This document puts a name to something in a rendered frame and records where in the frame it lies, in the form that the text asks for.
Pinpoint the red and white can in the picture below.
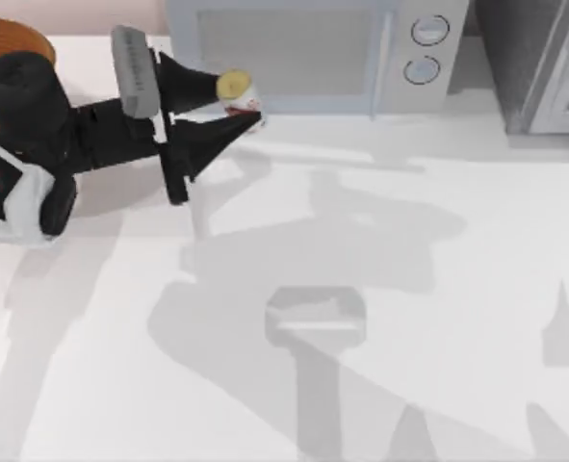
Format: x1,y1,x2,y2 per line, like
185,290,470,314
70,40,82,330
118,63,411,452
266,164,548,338
215,68,269,130

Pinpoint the pale microwave door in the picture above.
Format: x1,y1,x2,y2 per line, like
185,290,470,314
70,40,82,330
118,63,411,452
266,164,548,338
164,0,394,116

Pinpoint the pale grey rounded box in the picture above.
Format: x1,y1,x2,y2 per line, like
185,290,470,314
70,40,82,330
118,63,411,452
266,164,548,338
110,25,161,119

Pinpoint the round microwave knob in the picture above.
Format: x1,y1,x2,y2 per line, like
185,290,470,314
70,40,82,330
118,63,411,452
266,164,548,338
409,13,452,48
402,53,443,87

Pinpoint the brown round basket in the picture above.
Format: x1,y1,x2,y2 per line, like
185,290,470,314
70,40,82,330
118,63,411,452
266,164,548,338
0,14,57,139

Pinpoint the pale microwave oven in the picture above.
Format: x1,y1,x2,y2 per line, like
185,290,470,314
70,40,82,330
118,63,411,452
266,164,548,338
162,0,472,120

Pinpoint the grey cabinet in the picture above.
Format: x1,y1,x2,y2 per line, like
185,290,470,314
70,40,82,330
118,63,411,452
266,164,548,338
473,0,569,137

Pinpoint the pale blue microwave handle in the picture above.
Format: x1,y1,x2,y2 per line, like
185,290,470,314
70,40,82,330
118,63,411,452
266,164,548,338
370,12,394,120

